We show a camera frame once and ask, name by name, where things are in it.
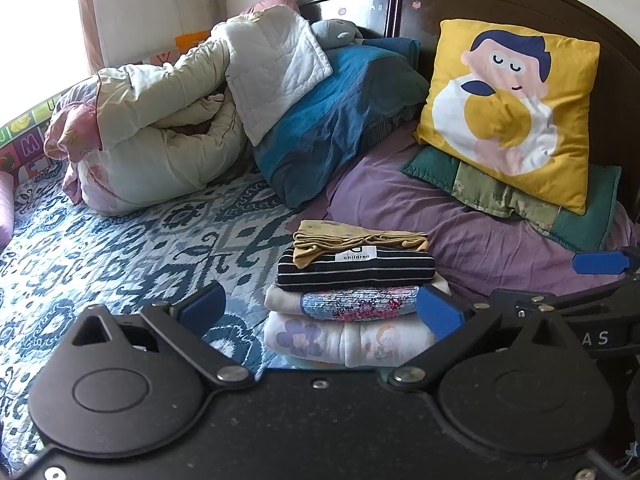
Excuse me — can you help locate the mustard yellow printed garment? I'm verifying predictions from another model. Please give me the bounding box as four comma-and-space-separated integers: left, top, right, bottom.
293, 220, 430, 269

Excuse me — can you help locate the green patterned pillow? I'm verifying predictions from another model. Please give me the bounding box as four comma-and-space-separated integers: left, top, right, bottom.
400, 146, 622, 252

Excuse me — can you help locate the purple bed sheet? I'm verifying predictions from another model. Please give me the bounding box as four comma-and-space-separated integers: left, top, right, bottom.
288, 122, 616, 302

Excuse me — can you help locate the white cartoon print garment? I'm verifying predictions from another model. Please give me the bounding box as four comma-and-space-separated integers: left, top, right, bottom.
264, 312, 436, 368

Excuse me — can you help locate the floral knit folded garment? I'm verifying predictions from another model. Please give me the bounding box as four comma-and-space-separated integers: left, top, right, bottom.
263, 275, 452, 323

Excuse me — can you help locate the black white striped garment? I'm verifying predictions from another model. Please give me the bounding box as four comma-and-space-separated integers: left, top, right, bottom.
276, 246, 436, 292

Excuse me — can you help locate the blue white patterned bedspread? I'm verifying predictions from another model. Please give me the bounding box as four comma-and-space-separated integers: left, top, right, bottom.
1, 164, 293, 474

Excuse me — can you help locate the yellow cartoon cushion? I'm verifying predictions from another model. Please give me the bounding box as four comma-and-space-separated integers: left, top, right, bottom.
414, 18, 601, 214

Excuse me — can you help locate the cream pink rolled duvet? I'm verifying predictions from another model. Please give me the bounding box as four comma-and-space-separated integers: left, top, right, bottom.
43, 39, 247, 216

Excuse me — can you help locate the purple pillow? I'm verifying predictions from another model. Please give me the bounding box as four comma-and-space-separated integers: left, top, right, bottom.
0, 171, 14, 249

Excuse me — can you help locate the colourful alphabet bed bumper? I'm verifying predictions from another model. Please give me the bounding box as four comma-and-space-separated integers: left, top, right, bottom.
0, 29, 212, 187

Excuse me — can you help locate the teal blue blanket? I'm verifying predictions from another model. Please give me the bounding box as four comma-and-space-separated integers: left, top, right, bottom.
254, 38, 428, 209

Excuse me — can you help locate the white quilted blanket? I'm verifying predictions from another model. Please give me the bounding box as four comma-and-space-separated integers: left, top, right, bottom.
212, 6, 333, 146

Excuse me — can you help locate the grey plush toy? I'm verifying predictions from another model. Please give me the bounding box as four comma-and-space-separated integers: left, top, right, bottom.
310, 18, 363, 50

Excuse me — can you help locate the dark wooden headboard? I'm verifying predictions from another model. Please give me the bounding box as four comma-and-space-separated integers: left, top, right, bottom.
295, 0, 640, 218

